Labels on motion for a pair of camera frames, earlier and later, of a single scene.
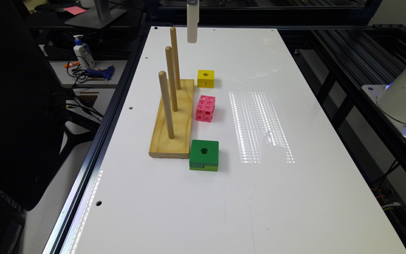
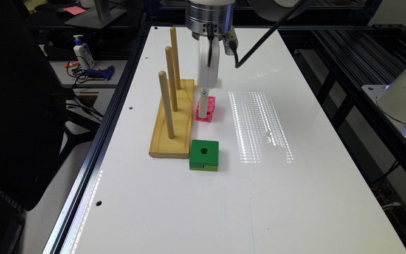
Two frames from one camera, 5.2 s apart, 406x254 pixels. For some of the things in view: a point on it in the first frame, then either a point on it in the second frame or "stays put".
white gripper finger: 192,20 to 208,76
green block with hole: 204,155 stays put
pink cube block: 205,108 stays put
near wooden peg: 163,78 stays put
